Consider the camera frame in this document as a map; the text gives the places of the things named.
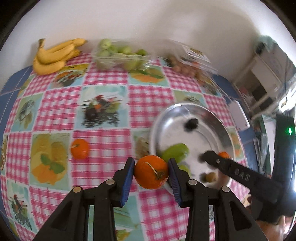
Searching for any yellow banana bunch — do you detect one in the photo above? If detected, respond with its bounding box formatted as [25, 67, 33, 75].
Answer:
[33, 38, 87, 75]

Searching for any brown kiwi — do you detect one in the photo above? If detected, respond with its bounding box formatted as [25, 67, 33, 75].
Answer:
[205, 172, 218, 183]

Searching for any green mango front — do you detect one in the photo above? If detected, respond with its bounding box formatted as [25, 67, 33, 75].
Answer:
[161, 143, 189, 163]

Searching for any large orange mandarin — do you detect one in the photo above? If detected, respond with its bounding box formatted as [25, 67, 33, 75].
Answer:
[218, 152, 231, 159]

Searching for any checkered fruit print tablecloth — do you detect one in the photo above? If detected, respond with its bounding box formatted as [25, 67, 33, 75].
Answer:
[1, 54, 254, 240]

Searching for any green mango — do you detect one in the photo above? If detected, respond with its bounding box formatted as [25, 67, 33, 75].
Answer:
[161, 143, 189, 163]
[178, 164, 191, 176]

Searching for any mandarin with stem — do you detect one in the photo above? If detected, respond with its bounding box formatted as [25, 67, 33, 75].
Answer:
[134, 155, 169, 190]

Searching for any white wooden shelf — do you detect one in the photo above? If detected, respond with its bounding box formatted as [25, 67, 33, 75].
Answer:
[233, 50, 295, 120]

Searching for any small back mandarin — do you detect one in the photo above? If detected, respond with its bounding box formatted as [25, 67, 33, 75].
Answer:
[70, 138, 89, 160]

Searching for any white power adapter box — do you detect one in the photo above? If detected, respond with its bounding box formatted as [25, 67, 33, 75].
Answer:
[228, 100, 250, 131]

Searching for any large metal bowl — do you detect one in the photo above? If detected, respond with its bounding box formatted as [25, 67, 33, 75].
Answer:
[149, 102, 235, 189]

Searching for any dark plum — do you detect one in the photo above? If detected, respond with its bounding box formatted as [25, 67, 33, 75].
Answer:
[184, 118, 199, 132]

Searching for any clear tray of green plums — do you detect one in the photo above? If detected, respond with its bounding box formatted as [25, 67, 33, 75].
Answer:
[91, 39, 154, 72]

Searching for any green mango back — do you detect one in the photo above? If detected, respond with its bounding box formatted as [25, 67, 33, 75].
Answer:
[178, 164, 191, 176]

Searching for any stack of books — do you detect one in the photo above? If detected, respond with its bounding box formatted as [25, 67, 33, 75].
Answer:
[253, 133, 271, 178]

